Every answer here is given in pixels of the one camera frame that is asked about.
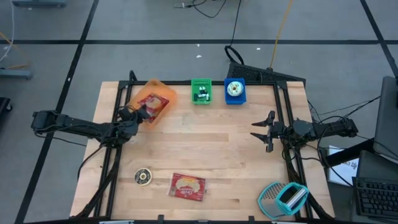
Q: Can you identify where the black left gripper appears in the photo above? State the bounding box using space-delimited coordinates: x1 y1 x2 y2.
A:
119 105 152 126

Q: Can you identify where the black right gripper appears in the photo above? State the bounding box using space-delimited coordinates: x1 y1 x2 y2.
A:
249 110 289 154

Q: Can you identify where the white-iced toy donut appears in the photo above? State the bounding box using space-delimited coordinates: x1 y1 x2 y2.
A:
226 81 244 97

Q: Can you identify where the chocolate-iced toy donut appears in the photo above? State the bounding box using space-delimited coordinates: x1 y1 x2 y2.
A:
134 167 153 187

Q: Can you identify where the orange translucent plastic bin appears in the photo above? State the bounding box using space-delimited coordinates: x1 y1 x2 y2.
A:
123 78 178 131

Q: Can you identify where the blue plastic basket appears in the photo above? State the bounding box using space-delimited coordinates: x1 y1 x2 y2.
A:
224 78 247 105

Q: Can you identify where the green plastic basket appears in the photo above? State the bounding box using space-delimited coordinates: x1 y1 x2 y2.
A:
190 78 213 105

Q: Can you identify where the black perforated metal panel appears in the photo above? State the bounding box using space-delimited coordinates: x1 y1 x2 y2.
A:
226 61 307 85

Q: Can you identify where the teal cheese grater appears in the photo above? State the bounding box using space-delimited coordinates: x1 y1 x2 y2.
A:
257 181 310 220

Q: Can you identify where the black metal bar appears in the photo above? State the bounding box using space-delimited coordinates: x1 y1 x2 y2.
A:
325 138 376 167

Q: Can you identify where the white paper sheet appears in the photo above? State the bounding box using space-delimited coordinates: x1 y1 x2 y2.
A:
327 144 361 187

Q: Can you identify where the grey monitor back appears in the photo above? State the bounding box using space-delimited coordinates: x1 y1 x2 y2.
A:
372 75 398 162

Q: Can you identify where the grey cart base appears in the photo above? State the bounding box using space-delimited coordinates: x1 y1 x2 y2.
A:
0 68 34 80

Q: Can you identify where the black caster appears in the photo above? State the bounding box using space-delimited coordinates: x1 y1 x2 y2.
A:
0 96 14 113

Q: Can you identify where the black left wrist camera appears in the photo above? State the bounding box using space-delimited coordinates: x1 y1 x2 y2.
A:
119 106 133 121

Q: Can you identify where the black metal table frame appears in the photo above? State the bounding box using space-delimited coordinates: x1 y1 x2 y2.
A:
73 70 330 223

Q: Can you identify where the black arm base cable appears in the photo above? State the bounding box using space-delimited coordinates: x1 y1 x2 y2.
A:
76 144 105 181

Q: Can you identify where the yellow cable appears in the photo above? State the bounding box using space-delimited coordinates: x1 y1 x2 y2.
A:
269 0 294 71

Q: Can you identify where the black hanging cable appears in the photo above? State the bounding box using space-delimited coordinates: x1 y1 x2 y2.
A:
224 0 246 65

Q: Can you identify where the black floor cable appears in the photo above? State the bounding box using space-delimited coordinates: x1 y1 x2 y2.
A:
172 0 228 19

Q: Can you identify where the white floor cable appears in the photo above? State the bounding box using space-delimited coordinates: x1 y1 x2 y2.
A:
0 0 16 63

